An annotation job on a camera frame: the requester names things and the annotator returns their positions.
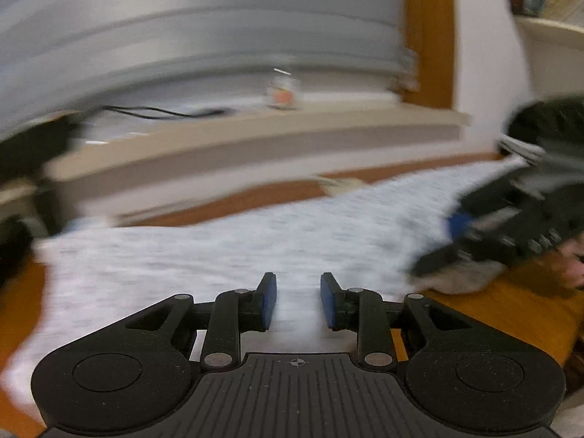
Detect black folded garment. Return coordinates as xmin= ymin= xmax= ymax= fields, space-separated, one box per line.
xmin=506 ymin=96 xmax=584 ymax=147

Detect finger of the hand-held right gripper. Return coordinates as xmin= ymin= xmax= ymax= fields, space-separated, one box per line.
xmin=411 ymin=233 xmax=521 ymax=279
xmin=449 ymin=173 xmax=543 ymax=240

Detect grey window blind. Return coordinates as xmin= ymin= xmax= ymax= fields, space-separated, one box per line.
xmin=0 ymin=0 xmax=414 ymax=147

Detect dark object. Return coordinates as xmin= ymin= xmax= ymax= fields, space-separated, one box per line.
xmin=0 ymin=112 xmax=87 ymax=284

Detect glass jar with orange label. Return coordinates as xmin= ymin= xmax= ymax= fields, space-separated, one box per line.
xmin=267 ymin=75 xmax=302 ymax=110

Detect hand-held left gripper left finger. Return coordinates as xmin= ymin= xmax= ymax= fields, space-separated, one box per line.
xmin=125 ymin=272 xmax=279 ymax=371

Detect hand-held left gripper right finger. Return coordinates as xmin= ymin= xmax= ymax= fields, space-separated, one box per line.
xmin=319 ymin=272 xmax=473 ymax=370

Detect white cable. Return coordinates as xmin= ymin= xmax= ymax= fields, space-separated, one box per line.
xmin=317 ymin=174 xmax=368 ymax=198

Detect white shelf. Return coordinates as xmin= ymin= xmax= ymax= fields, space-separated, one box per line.
xmin=515 ymin=16 xmax=584 ymax=105

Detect wooden window frame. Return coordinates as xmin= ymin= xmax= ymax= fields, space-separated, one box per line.
xmin=397 ymin=0 xmax=457 ymax=110

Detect black cable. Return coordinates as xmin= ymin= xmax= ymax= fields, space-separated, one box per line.
xmin=100 ymin=105 xmax=229 ymax=120

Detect person's right hand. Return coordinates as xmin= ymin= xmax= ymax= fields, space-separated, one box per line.
xmin=559 ymin=237 xmax=584 ymax=290

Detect white patterned pants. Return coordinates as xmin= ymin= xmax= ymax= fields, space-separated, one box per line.
xmin=0 ymin=155 xmax=530 ymax=420

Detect beige windowsill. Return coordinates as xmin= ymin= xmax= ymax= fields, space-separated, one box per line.
xmin=0 ymin=103 xmax=473 ymax=220

